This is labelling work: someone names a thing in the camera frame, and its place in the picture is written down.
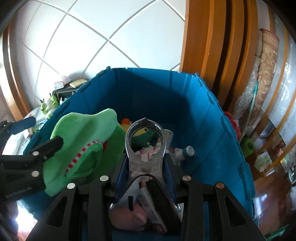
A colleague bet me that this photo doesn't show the tall ointment box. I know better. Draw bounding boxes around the tall ointment box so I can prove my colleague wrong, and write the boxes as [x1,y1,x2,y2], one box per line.
[138,187,167,233]

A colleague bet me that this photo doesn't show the black box on bed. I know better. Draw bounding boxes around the black box on bed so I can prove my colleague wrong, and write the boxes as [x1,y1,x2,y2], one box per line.
[52,85,78,100]

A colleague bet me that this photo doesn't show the white green capped bottle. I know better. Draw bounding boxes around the white green capped bottle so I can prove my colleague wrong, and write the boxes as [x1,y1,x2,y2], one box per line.
[175,146,195,162]

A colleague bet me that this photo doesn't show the yellow duck plush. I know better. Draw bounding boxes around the yellow duck plush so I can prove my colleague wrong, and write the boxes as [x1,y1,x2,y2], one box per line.
[120,118,158,147]

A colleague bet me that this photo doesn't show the small tissue box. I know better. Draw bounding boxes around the small tissue box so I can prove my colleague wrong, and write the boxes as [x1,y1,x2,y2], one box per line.
[54,76,71,90]

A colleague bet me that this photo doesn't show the can in bin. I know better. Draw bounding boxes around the can in bin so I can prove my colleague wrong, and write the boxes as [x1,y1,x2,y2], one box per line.
[164,129,174,149]

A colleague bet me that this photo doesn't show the green cloth plush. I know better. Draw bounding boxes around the green cloth plush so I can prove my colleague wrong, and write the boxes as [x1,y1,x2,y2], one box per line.
[43,108,125,197]

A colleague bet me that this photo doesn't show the rolled patterned rug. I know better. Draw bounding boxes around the rolled patterned rug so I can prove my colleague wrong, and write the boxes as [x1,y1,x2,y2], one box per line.
[252,29,279,118]

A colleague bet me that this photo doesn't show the pink white tissue bundle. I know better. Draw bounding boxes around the pink white tissue bundle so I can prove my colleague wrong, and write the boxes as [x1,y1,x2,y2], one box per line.
[135,146,160,162]

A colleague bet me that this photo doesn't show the yellow sticky note pad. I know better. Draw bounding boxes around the yellow sticky note pad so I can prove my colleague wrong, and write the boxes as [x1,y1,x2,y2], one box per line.
[69,79,88,88]

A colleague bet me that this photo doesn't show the green frog plush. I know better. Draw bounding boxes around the green frog plush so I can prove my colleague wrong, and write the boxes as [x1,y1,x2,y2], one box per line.
[40,94,60,115]

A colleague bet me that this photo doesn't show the blue pink pig plush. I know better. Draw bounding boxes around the blue pink pig plush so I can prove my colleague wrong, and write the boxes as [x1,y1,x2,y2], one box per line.
[109,203,148,231]

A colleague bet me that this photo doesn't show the blue plastic storage bin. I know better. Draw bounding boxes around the blue plastic storage bin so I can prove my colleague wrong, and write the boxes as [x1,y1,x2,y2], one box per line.
[21,66,256,241]

